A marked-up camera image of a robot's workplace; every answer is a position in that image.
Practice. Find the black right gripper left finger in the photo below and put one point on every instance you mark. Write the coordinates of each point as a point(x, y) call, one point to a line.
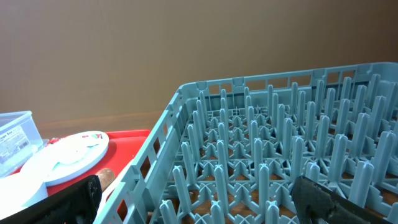
point(77, 203)

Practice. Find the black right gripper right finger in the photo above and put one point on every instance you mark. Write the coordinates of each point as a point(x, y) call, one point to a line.
point(315, 203)

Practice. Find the brown wooden stick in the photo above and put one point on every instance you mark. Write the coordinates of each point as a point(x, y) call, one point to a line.
point(106, 177)

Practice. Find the light blue plate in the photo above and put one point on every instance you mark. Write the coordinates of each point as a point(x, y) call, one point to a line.
point(68, 158)

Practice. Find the pale green bowl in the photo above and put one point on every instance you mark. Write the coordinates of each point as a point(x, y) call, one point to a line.
point(19, 191)

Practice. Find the clear plastic waste bin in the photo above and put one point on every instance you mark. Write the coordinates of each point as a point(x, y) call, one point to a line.
point(20, 139)

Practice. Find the grey-blue dishwasher rack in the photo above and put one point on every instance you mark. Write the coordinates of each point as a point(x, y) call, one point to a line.
point(230, 150)

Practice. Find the red plastic tray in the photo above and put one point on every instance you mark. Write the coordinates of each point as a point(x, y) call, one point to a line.
point(123, 147)

